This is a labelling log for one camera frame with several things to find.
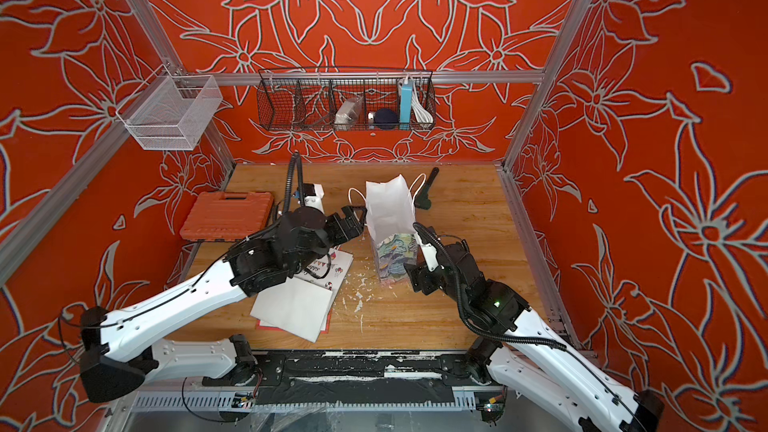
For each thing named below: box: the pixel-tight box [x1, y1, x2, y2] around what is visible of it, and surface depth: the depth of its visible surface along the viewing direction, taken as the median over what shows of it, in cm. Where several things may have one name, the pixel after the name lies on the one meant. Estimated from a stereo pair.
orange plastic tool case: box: [180, 191, 275, 242], surface depth 99 cm
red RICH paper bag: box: [256, 309, 333, 334], surface depth 82 cm
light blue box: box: [399, 84, 413, 130], surface depth 91 cm
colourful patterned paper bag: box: [365, 174, 419, 281], surface depth 79 cm
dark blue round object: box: [374, 108, 399, 130], surface depth 97 cm
